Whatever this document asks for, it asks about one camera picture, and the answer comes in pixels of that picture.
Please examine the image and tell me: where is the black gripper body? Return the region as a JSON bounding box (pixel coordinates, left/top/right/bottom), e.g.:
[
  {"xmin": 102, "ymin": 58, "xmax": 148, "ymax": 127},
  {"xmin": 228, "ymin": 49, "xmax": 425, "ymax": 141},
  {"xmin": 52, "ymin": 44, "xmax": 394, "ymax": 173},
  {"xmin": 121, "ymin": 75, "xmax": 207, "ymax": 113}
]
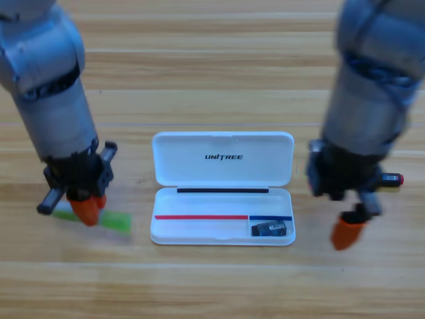
[
  {"xmin": 36, "ymin": 141, "xmax": 119, "ymax": 215},
  {"xmin": 305, "ymin": 138, "xmax": 384, "ymax": 217}
]

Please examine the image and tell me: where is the red and black marker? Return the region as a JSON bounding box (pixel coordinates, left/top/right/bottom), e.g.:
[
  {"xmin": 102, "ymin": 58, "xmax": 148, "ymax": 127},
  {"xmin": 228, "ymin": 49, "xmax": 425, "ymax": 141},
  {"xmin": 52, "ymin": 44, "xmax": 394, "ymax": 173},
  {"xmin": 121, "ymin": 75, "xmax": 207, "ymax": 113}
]
[{"xmin": 381, "ymin": 171, "xmax": 405, "ymax": 187}]

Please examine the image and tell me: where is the white plastic pencil case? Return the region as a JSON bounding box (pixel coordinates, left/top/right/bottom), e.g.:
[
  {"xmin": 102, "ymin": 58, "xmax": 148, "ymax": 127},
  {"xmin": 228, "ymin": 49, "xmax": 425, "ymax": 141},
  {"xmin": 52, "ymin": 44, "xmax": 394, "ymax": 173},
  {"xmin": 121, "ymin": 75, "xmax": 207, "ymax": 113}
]
[{"xmin": 149, "ymin": 131, "xmax": 296, "ymax": 247}]

